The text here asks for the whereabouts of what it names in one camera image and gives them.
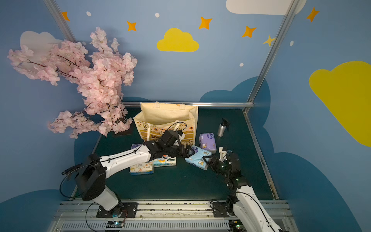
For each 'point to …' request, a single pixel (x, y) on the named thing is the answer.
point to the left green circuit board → (115, 224)
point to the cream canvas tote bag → (156, 118)
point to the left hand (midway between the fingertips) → (192, 153)
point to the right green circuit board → (235, 225)
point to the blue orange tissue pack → (146, 167)
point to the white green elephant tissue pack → (163, 162)
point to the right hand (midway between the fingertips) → (206, 157)
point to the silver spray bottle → (224, 123)
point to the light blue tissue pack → (197, 159)
